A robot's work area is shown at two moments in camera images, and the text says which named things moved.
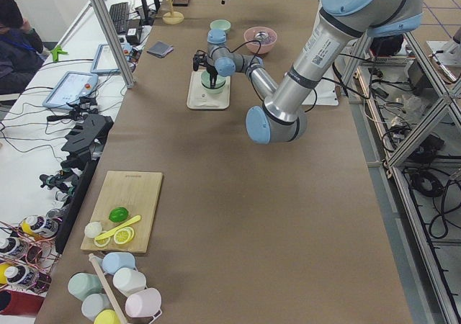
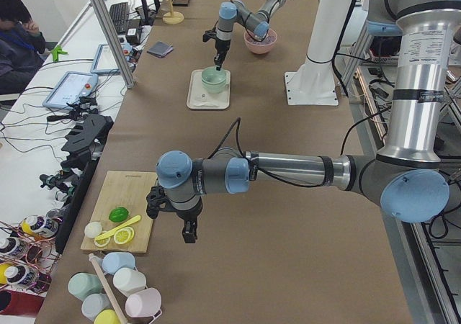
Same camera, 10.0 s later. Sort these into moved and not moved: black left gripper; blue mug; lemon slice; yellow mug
Moved: black left gripper
Not moved: lemon slice; yellow mug; blue mug
